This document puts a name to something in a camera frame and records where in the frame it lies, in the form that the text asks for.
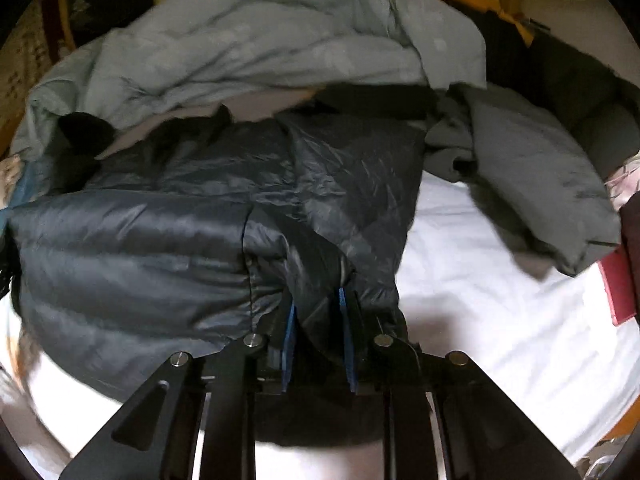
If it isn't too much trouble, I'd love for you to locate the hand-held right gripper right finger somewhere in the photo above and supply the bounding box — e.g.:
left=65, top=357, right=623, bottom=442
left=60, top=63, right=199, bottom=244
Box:
left=339, top=286, right=583, bottom=480

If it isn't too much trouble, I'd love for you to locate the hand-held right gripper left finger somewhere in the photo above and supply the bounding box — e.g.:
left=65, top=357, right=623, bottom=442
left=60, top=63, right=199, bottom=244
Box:
left=60, top=299, right=300, bottom=480

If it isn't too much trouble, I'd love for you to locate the black puffer jacket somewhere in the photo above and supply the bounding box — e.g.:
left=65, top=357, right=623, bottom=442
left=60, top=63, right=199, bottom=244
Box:
left=7, top=86, right=432, bottom=448

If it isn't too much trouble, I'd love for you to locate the dark clothes pile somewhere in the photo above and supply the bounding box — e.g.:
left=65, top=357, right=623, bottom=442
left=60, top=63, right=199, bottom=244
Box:
left=445, top=5, right=637, bottom=181

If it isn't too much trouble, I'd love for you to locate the white printed bed sheet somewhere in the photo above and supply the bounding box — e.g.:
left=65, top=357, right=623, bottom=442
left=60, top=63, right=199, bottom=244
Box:
left=0, top=167, right=640, bottom=480

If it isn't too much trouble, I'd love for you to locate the grey padded jacket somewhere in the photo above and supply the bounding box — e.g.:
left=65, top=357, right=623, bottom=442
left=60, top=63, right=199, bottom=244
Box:
left=424, top=82, right=624, bottom=277

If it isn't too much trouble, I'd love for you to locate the red booklet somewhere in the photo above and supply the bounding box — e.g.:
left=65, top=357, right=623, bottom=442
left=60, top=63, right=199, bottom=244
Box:
left=602, top=254, right=639, bottom=327

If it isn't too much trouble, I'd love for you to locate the pale green floral duvet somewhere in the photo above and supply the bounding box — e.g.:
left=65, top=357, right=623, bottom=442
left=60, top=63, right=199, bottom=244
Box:
left=10, top=0, right=489, bottom=161

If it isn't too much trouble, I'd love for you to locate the blue cloth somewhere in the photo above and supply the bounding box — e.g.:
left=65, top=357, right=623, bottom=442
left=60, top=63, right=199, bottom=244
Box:
left=0, top=160, right=37, bottom=212

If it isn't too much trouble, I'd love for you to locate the pink plastic bag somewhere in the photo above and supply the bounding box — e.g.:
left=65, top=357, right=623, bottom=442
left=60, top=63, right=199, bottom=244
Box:
left=604, top=154, right=640, bottom=212

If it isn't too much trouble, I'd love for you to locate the beige patterned curtain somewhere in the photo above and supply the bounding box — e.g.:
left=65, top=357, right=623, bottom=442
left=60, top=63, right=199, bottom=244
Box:
left=0, top=0, right=76, bottom=142

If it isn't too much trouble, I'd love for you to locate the black hanging garment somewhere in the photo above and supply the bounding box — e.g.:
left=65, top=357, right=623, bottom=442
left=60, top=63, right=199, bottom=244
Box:
left=64, top=0, right=157, bottom=52

